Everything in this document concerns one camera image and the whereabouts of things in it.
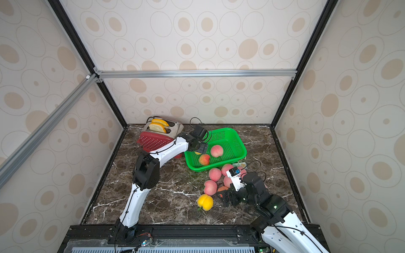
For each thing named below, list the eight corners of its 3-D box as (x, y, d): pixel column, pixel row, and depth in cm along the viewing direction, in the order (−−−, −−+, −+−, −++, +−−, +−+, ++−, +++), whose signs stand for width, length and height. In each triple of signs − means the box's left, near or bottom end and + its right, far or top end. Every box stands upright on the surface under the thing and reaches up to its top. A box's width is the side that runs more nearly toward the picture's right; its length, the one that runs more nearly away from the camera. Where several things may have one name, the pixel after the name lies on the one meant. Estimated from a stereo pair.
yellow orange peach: (196, 204, 84) (195, 200, 79) (203, 195, 87) (203, 191, 82) (207, 213, 81) (207, 209, 76) (214, 204, 84) (214, 200, 79)
